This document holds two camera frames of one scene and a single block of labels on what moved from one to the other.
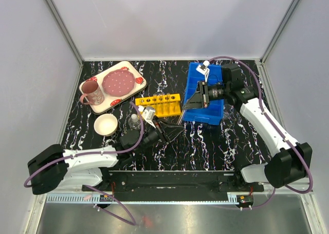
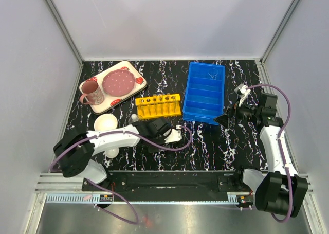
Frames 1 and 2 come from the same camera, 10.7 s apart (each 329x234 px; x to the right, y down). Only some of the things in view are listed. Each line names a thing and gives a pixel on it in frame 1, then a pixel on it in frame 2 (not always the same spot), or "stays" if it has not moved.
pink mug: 93,93 stays
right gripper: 199,100 -> 225,120
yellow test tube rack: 164,105 stays
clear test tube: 168,102 stays
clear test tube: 180,119 -> 174,100
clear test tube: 161,103 stays
